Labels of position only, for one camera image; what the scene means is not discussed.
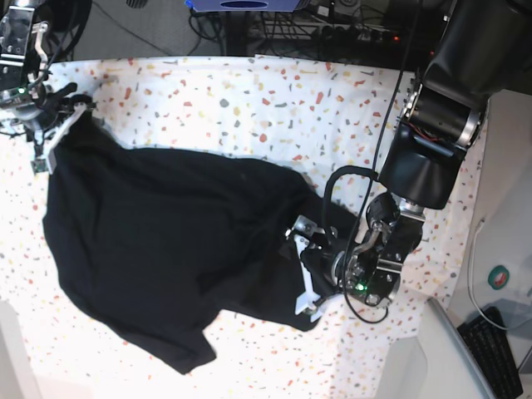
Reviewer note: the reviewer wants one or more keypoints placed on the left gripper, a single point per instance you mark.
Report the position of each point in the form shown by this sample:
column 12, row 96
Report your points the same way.
column 369, row 272

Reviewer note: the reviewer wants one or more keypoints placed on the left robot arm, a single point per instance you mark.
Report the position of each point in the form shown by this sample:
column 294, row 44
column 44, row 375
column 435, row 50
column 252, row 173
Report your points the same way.
column 484, row 46

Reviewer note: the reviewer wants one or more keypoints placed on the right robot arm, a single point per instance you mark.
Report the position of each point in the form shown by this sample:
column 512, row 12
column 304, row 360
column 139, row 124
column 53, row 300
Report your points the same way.
column 35, row 35

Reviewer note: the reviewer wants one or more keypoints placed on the blue device at top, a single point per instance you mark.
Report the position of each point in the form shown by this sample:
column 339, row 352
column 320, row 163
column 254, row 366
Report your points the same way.
column 246, row 5

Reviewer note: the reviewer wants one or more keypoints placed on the black t-shirt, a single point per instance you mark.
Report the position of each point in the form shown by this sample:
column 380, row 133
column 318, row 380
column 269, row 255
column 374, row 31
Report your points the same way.
column 154, row 243

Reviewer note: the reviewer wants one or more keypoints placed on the black keyboard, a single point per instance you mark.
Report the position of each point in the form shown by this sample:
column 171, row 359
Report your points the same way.
column 490, row 348

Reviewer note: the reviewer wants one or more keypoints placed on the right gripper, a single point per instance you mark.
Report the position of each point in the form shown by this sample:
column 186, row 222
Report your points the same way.
column 43, row 119

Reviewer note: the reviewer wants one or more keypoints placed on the grey laptop lid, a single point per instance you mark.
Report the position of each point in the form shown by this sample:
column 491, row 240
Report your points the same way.
column 453, row 349

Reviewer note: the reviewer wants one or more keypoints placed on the terrazzo pattern tablecloth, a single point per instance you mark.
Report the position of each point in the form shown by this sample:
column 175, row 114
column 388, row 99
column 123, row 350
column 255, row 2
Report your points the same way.
column 310, row 116

